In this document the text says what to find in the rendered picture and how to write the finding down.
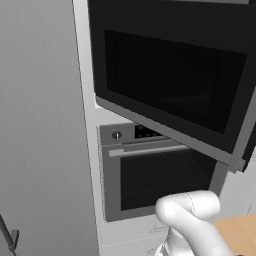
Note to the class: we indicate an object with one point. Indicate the black microwave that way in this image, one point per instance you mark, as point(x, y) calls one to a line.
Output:
point(166, 66)

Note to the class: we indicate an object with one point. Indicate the white tall cabinet housing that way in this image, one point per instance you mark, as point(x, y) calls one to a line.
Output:
point(87, 110)

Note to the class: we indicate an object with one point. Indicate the round steel oven knob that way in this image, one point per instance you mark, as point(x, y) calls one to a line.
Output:
point(116, 135)

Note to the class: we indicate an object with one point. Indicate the black microwave door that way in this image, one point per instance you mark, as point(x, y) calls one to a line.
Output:
point(160, 76)

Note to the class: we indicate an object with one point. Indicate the steel built-in oven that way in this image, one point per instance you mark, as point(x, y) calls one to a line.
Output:
point(113, 186)

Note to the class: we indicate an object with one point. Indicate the oven door with dark window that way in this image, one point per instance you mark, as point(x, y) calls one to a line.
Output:
point(156, 180)

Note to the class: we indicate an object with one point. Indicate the white drawer front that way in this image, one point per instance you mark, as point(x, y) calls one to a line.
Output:
point(126, 230)
point(126, 250)

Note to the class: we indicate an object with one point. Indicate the grey fridge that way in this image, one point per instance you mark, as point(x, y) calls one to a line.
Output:
point(40, 116)

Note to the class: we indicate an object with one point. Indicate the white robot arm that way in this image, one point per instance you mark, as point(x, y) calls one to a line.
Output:
point(186, 216)

